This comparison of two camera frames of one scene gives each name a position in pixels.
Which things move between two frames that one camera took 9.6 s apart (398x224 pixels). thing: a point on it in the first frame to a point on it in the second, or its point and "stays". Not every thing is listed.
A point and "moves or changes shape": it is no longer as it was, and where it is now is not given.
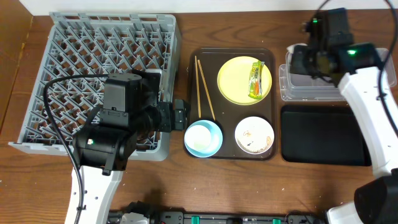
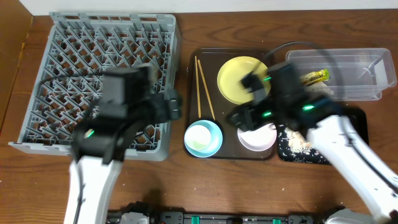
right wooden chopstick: x=206 y=91 stays
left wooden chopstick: x=198 y=94 stays
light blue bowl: x=203 y=138 stays
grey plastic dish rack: x=76 y=43 stays
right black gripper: x=300 y=60 to x=252 y=101
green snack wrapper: x=255 y=85 moves or changes shape
